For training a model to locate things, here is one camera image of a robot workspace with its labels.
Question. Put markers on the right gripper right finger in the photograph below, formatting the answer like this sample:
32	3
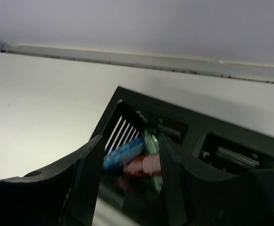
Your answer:
200	195

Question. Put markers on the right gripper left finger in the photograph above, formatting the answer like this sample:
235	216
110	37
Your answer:
63	193

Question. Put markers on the black organizer container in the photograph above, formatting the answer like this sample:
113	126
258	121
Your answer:
224	146

